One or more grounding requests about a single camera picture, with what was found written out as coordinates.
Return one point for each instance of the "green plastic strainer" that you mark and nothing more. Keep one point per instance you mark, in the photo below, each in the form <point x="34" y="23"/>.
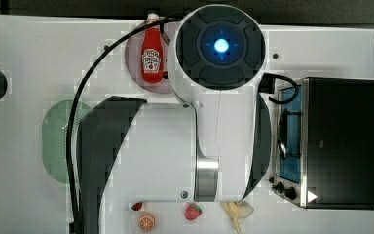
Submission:
<point x="54" y="130"/>

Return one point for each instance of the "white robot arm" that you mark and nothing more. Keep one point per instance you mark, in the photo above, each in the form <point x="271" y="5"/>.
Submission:
<point x="211" y="145"/>

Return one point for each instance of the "red ketchup bottle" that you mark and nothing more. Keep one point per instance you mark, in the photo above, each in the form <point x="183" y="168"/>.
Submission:
<point x="152" y="55"/>

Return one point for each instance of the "grey round plate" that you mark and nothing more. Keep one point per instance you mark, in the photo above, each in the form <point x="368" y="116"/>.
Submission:
<point x="133" y="54"/>

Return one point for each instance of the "strawberry toy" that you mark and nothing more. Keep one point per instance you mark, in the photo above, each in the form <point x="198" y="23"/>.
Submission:
<point x="192" y="212"/>

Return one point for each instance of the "small red fruit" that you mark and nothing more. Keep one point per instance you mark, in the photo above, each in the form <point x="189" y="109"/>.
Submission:
<point x="137" y="206"/>

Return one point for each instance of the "peeled banana toy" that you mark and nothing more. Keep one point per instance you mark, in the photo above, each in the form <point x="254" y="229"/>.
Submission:
<point x="237" y="211"/>

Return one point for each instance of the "orange slice toy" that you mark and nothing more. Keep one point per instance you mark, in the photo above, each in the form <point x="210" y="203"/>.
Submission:
<point x="146" y="222"/>

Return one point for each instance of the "black toaster oven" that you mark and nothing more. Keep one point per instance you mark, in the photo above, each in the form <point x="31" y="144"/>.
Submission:
<point x="324" y="150"/>

